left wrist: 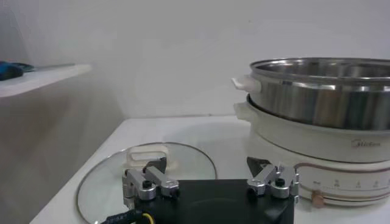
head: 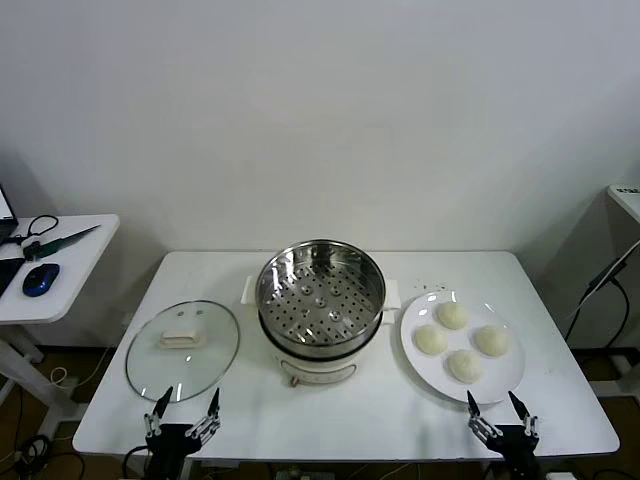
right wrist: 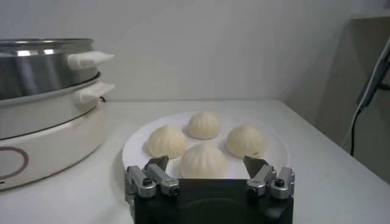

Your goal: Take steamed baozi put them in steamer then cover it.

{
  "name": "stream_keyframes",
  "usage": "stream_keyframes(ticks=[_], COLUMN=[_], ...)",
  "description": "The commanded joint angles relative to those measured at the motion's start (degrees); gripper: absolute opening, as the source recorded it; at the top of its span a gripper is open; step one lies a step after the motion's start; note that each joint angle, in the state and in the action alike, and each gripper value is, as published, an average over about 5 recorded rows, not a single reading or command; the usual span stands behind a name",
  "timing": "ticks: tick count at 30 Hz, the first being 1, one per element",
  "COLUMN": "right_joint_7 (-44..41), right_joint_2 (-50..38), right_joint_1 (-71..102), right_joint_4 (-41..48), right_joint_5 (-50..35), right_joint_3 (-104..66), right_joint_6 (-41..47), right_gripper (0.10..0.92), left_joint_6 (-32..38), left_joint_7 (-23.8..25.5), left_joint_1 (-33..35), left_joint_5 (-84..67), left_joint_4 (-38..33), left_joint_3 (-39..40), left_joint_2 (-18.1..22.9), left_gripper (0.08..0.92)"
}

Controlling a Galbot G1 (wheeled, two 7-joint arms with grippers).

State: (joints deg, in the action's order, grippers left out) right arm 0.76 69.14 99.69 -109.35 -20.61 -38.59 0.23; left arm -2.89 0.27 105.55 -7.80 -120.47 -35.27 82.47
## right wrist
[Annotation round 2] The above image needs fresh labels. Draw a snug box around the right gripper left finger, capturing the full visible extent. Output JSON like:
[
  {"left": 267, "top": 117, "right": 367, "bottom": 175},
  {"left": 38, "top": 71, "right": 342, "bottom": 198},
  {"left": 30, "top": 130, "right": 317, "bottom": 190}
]
[{"left": 124, "top": 155, "right": 180, "bottom": 203}]

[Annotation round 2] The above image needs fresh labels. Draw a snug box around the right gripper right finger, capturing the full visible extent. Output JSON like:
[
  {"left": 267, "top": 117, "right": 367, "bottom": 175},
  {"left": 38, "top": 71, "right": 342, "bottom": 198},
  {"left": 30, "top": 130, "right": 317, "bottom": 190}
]
[{"left": 243, "top": 155, "right": 296, "bottom": 200}]

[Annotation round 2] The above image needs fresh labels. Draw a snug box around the white steamed baozi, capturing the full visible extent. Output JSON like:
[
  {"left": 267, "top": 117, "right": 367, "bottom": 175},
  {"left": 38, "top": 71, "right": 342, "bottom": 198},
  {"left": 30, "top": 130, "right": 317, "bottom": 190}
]
[
  {"left": 225, "top": 124, "right": 268, "bottom": 159},
  {"left": 179, "top": 143, "right": 228, "bottom": 180},
  {"left": 147, "top": 124, "right": 188, "bottom": 159},
  {"left": 186, "top": 110, "right": 222, "bottom": 141}
]

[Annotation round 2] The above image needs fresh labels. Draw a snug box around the steel and white steamer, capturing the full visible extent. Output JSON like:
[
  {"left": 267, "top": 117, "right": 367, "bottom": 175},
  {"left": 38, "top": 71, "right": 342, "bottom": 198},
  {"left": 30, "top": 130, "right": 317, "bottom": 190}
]
[{"left": 0, "top": 71, "right": 116, "bottom": 192}]

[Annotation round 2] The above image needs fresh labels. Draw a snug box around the stainless steel steamer basket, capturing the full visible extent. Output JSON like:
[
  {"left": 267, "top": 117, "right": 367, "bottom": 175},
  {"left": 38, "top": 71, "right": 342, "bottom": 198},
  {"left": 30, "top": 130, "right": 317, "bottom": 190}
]
[{"left": 0, "top": 38, "right": 116, "bottom": 101}]

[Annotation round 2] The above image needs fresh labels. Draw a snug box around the white round plate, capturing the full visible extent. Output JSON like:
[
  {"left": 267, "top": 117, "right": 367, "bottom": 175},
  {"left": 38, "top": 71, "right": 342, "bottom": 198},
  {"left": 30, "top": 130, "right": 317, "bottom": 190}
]
[{"left": 121, "top": 111, "right": 290, "bottom": 180}]

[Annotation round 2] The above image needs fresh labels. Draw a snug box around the black power cable with adapter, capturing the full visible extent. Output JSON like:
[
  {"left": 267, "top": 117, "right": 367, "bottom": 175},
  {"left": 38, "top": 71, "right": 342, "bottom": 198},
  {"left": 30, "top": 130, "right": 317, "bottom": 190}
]
[{"left": 350, "top": 36, "right": 390, "bottom": 158}]

